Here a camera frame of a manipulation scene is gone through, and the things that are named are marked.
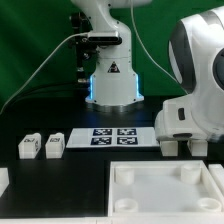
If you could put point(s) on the green backdrop curtain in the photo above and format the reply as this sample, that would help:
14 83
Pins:
30 30

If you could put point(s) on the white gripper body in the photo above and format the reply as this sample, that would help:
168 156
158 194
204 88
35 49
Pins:
183 118

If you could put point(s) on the white marker sheet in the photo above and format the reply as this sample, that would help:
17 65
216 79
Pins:
112 137

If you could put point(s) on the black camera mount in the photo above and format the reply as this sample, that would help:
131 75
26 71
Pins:
84 49

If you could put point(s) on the white obstacle wall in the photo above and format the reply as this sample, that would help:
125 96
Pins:
4 180

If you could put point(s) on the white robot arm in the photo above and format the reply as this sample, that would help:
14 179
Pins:
196 54

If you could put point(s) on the white square tabletop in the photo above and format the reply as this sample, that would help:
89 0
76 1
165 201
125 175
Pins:
162 187

